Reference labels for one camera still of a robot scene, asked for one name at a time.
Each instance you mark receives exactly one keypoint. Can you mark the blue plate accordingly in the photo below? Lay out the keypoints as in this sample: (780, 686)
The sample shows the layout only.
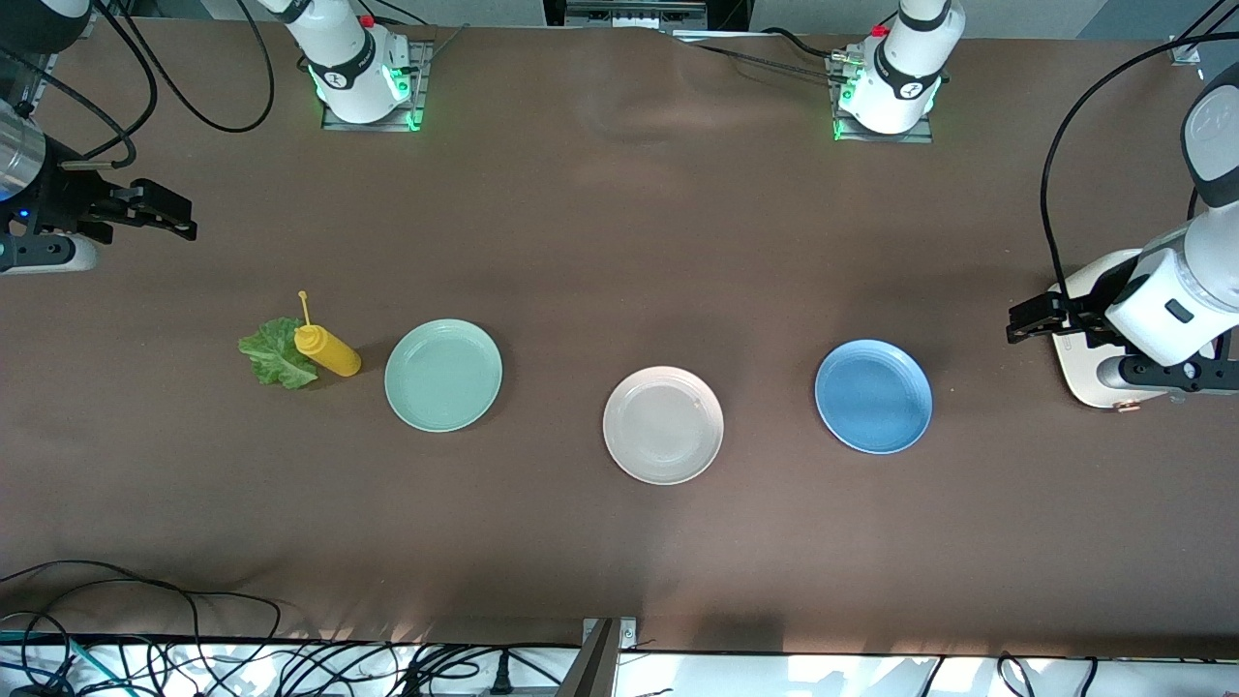
(873, 397)

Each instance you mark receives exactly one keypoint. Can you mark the green lettuce leaf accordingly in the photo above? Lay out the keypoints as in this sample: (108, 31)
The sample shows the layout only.
(276, 358)

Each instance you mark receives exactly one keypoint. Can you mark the aluminium profile post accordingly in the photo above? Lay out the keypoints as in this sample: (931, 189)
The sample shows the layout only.
(600, 668)

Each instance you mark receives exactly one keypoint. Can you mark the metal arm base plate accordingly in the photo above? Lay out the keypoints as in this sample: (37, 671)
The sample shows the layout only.
(421, 87)
(920, 134)

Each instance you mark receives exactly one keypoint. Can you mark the aluminium frame rail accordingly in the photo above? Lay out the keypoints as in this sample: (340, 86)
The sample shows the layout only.
(29, 92)
(1186, 53)

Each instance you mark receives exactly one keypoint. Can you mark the grey power strip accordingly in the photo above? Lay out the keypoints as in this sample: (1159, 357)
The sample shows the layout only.
(634, 12)

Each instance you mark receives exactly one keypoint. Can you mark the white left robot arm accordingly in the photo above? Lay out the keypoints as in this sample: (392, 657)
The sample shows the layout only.
(905, 68)

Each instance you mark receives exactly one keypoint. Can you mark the beige plate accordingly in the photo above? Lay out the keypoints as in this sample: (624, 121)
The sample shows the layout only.
(663, 426)

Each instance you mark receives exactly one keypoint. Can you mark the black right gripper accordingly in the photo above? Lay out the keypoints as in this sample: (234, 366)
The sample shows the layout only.
(66, 201)

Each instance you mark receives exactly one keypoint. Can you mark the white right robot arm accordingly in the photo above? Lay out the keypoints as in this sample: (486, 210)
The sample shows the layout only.
(348, 68)

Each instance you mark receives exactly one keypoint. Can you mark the black metal frame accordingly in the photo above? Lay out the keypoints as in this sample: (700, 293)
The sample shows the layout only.
(552, 12)

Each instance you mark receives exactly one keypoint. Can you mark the yellow mustard squeeze bottle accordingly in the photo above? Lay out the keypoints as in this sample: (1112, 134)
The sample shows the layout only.
(334, 353)

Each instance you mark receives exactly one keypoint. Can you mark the black power plug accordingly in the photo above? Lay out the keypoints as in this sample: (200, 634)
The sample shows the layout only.
(500, 678)

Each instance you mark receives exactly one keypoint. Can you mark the white toaster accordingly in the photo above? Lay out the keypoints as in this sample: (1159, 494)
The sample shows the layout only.
(1079, 373)

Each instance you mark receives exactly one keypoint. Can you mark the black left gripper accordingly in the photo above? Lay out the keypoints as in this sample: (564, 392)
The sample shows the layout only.
(1085, 308)

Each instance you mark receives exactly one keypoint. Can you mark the green plate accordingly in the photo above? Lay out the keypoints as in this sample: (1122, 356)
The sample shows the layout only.
(443, 376)

